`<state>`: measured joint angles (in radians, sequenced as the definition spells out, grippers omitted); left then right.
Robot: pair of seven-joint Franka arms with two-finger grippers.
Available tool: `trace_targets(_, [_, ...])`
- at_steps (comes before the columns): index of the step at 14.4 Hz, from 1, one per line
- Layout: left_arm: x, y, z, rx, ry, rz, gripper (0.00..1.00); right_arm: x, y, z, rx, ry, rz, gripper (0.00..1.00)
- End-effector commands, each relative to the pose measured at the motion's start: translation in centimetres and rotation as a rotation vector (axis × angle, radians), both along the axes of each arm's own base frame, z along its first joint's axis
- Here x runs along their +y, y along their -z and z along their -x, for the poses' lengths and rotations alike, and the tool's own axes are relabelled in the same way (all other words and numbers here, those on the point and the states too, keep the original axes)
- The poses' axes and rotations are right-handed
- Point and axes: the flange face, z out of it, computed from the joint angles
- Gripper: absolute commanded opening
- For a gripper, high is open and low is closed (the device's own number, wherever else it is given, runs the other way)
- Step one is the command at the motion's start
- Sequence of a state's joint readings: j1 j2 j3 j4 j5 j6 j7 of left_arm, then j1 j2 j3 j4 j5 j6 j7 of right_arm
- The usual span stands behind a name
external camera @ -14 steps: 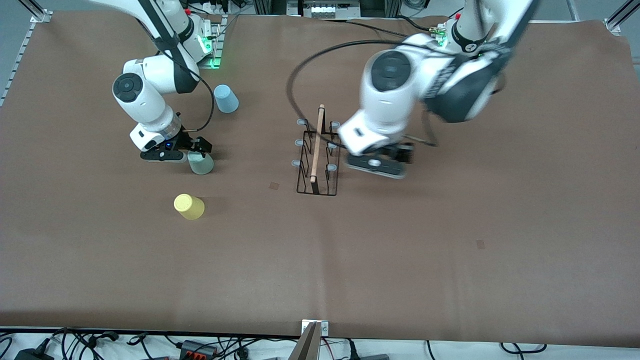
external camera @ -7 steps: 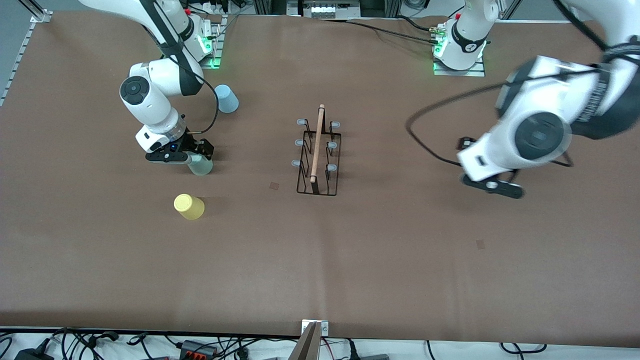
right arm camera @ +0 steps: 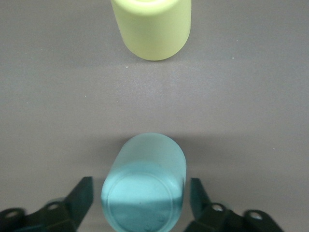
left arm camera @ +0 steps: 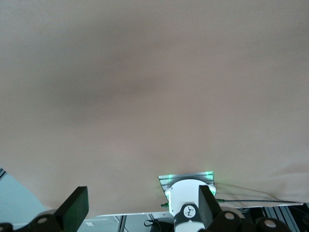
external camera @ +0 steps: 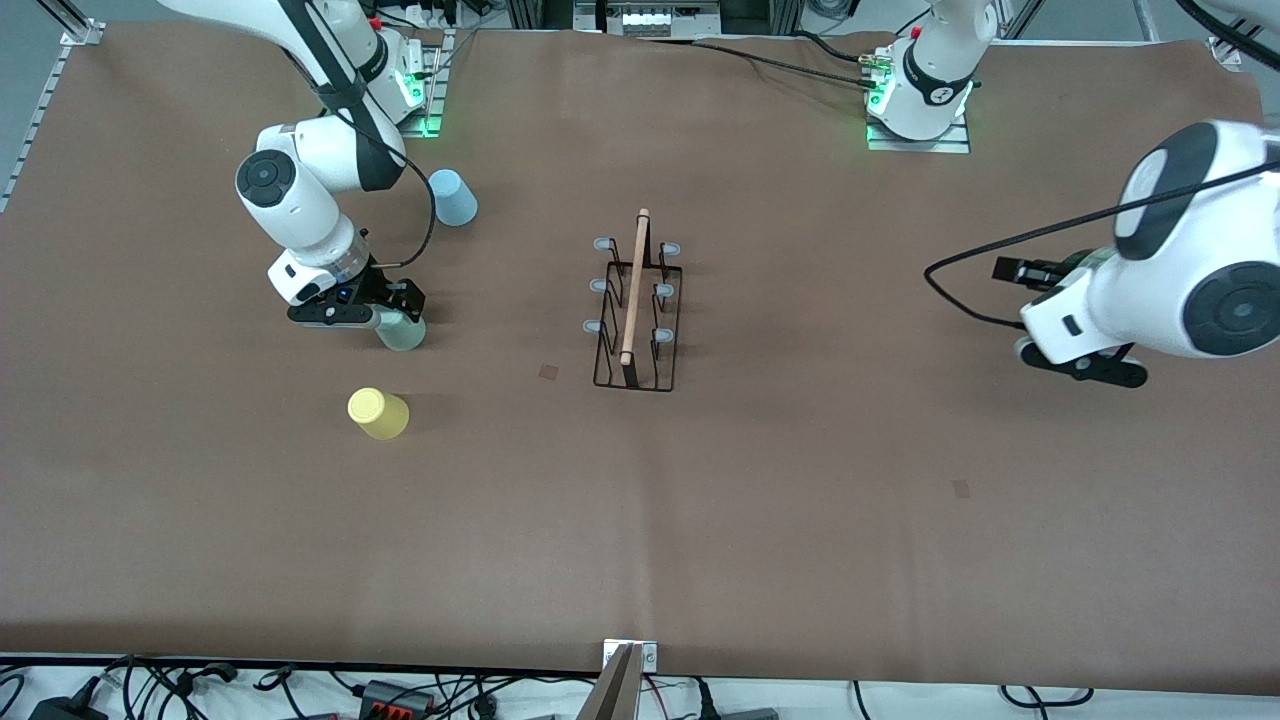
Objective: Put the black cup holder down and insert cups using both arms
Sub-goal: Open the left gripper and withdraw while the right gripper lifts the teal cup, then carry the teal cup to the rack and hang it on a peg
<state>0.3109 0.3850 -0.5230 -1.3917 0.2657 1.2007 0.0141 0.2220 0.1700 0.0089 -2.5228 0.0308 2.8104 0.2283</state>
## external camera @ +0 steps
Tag yellow plastic cup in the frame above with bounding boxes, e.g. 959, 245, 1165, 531
347, 387, 411, 441

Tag mint green plastic cup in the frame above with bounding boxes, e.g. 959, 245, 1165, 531
374, 306, 429, 353

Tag tangled black floor cables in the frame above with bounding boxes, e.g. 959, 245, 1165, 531
0, 655, 601, 720

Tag looped black cable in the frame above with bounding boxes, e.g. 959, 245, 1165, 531
1000, 684, 1097, 713

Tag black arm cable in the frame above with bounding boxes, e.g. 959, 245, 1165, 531
278, 0, 439, 271
924, 160, 1280, 331

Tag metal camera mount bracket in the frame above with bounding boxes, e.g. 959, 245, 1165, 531
578, 639, 659, 720

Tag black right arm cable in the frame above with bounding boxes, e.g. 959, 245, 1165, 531
278, 0, 439, 271

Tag white socket strip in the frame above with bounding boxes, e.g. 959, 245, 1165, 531
380, 0, 471, 29

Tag black power adapter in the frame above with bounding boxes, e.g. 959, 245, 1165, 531
28, 694, 109, 720

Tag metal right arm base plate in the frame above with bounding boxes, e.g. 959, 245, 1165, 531
395, 28, 456, 138

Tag long black power cable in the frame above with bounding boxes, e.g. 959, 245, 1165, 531
690, 32, 886, 91

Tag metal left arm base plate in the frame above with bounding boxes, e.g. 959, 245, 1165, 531
865, 115, 973, 155

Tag black wire cup holder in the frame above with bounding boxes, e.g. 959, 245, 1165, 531
582, 208, 685, 393

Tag black power strip orange switches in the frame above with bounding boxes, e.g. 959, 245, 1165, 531
358, 679, 439, 720

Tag grey control box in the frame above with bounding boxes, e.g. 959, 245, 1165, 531
574, 0, 723, 39

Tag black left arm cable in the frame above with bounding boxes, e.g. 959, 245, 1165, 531
924, 160, 1280, 331

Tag light blue plastic cup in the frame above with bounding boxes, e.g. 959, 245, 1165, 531
428, 169, 479, 228

